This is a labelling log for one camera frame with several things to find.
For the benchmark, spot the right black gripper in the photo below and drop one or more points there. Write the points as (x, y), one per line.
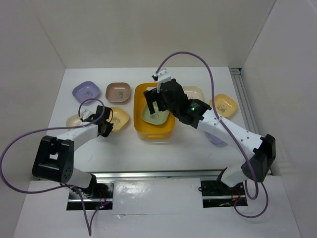
(151, 95)

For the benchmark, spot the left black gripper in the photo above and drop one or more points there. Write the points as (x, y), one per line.
(108, 129)

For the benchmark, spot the yellow plate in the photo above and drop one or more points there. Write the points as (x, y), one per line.
(225, 105)
(119, 118)

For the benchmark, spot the green plate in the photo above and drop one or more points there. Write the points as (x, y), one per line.
(157, 118)

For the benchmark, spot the cream plate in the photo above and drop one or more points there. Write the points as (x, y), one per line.
(74, 120)
(193, 92)

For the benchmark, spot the brown plate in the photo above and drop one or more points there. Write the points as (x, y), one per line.
(118, 92)

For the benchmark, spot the lavender plate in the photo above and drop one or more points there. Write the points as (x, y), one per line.
(86, 90)
(215, 140)

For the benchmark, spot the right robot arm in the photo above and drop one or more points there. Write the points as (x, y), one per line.
(259, 151)

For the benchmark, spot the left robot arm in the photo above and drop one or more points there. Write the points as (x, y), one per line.
(55, 156)

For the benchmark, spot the yellow plastic bin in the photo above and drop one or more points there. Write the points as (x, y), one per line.
(146, 130)

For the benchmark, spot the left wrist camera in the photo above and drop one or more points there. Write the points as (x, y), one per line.
(85, 114)

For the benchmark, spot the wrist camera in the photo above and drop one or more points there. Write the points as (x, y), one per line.
(162, 76)
(85, 114)

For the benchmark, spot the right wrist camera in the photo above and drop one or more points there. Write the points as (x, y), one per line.
(162, 76)

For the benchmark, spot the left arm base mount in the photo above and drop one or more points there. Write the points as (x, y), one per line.
(102, 198)

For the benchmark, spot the aluminium rail right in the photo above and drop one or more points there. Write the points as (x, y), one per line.
(244, 102)

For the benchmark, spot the aluminium rail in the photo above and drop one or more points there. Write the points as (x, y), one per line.
(158, 174)
(244, 102)

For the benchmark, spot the aluminium rail front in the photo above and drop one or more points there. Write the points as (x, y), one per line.
(158, 174)

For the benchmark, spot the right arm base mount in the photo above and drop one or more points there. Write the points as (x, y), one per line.
(215, 195)

